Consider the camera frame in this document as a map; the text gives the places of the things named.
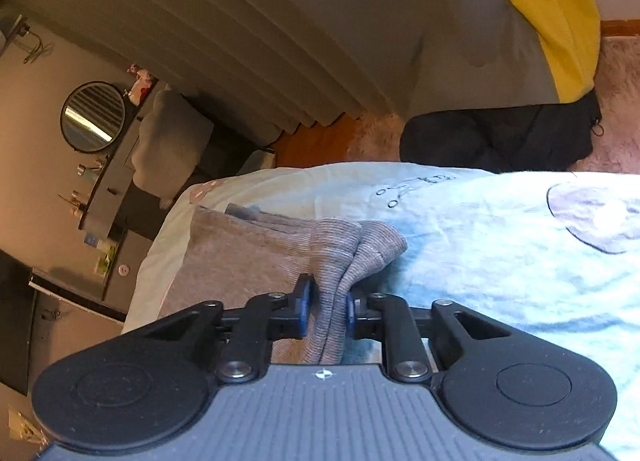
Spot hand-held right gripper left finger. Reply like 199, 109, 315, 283
135, 274, 316, 385

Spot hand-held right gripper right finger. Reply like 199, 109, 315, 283
345, 291, 506, 385

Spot grey ribbed pants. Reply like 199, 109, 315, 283
157, 203, 408, 367

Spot light blue mushroom print blanket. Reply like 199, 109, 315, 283
122, 165, 640, 461

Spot grey nightstand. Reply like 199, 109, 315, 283
101, 227, 157, 308

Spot green tray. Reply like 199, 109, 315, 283
97, 245, 119, 278

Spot grey shell-back chair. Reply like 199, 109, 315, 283
131, 89, 216, 210

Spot grey vanity desk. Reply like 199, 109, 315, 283
77, 83, 168, 243

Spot dark cloth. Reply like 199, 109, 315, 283
399, 90, 604, 173

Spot row of cosmetic bottles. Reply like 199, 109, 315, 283
57, 153, 111, 222

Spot round black-framed mirror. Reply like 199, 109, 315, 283
60, 81, 127, 153

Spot grey pleated curtain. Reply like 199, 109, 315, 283
0, 0, 561, 136

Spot yellow cloth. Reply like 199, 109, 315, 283
467, 0, 602, 104

